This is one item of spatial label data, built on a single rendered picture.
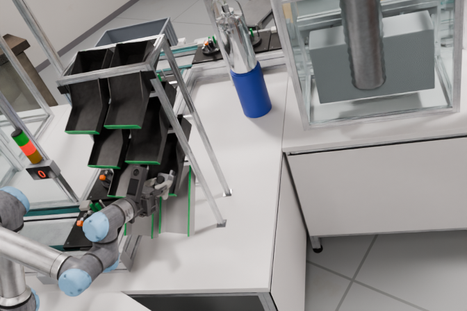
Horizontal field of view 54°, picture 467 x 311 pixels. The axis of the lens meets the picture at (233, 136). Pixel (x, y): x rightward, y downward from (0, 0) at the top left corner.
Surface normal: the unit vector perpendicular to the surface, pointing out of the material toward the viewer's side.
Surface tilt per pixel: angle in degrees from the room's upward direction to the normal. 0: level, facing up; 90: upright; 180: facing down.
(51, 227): 0
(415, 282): 0
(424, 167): 90
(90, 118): 25
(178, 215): 45
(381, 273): 0
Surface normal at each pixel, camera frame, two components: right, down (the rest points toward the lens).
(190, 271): -0.27, -0.74
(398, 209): -0.14, 0.66
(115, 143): -0.38, -0.39
